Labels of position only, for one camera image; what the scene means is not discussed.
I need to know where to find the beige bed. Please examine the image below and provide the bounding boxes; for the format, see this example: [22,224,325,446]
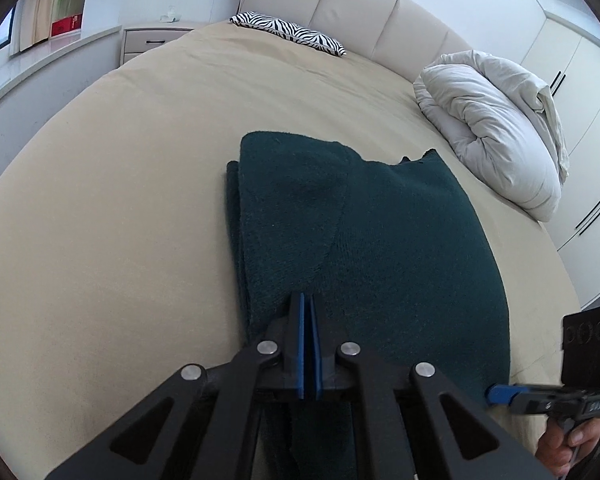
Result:
[0,19,582,480]

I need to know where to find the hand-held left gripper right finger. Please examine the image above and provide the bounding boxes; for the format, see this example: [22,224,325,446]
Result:
[308,293,554,480]

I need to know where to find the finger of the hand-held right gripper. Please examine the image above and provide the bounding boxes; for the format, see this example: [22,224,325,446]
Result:
[485,383,582,416]

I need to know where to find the red box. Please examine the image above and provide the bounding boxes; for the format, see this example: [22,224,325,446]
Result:
[49,14,84,39]

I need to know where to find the zebra striped pillow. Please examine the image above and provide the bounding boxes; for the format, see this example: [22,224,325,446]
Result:
[228,11,348,58]

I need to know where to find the dark green sweater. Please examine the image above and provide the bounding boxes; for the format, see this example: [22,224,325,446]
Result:
[223,130,512,480]

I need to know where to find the beige curtain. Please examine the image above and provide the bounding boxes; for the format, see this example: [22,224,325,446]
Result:
[8,0,64,57]

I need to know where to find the white wardrobe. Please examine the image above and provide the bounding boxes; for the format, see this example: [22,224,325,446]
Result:
[504,0,600,312]

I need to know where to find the white nightstand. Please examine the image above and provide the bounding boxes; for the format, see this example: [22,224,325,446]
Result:
[118,20,216,67]

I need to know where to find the white window sill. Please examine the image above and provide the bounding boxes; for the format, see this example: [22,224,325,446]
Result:
[0,25,125,118]

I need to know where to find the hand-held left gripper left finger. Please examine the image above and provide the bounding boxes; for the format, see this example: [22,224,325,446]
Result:
[45,292,309,480]

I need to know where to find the white duvet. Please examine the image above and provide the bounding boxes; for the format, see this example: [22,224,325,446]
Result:
[412,49,571,224]

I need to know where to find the person's right hand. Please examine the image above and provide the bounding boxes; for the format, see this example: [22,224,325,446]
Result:
[536,412,600,480]

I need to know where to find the cream padded headboard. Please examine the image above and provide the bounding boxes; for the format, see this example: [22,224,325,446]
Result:
[237,0,487,84]

